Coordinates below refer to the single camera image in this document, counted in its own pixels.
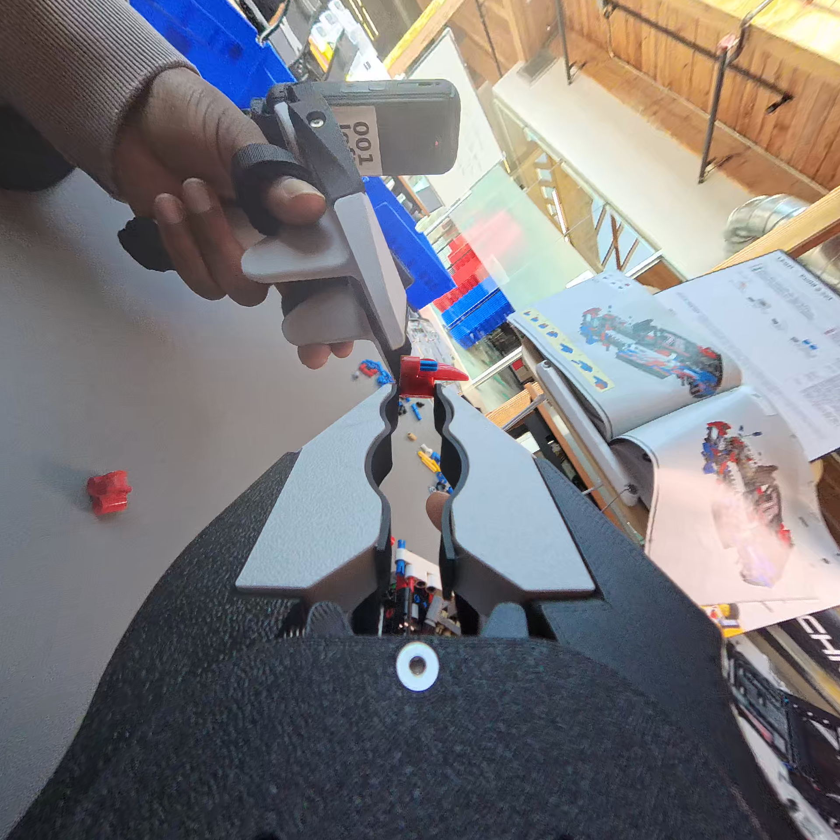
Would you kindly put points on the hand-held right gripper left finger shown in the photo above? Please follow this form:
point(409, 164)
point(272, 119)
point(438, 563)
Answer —
point(321, 512)

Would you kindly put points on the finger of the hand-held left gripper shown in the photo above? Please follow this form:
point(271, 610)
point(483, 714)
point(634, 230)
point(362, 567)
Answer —
point(374, 275)

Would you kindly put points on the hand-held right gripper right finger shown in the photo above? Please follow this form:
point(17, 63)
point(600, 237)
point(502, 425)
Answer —
point(512, 525)

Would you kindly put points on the red toy brick assembly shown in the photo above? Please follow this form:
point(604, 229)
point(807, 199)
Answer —
point(415, 379)

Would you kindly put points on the person's left forearm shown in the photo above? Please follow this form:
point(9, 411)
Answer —
point(65, 65)

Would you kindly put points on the grey desk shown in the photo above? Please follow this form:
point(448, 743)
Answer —
point(164, 394)

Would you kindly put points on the person's right hand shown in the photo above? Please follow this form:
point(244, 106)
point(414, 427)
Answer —
point(436, 512)

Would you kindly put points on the person's left hand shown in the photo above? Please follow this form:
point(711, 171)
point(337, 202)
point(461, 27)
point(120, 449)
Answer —
point(184, 144)

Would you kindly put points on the blue plastic bin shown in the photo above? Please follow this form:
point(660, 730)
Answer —
point(407, 243)

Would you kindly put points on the whiteboard on stand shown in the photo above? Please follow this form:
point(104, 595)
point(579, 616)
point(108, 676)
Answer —
point(459, 118)

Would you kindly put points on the pile of blue toy pins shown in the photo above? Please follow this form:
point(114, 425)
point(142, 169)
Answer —
point(377, 371)

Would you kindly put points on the yellow toy beam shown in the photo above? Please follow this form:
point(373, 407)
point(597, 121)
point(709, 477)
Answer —
point(430, 463)

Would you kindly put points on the stacked red and blue crates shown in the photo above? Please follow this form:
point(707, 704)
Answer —
point(472, 308)

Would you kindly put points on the toy instruction booklet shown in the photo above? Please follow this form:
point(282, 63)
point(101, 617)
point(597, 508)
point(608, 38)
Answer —
point(630, 354)

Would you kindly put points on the small red toy connector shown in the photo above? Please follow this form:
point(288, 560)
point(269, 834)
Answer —
point(108, 492)

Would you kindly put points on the blue bin with tag sticker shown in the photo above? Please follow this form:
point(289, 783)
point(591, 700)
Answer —
point(197, 39)

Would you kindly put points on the black toy set box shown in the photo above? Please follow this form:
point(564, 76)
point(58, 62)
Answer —
point(807, 640)

